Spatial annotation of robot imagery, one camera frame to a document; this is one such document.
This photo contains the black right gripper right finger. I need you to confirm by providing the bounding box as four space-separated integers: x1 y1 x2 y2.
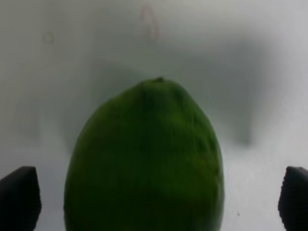
278 166 308 231

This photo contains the green lime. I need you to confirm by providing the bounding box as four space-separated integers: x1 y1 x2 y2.
64 77 225 231

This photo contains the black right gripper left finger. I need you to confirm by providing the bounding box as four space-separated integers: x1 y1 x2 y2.
0 166 42 231

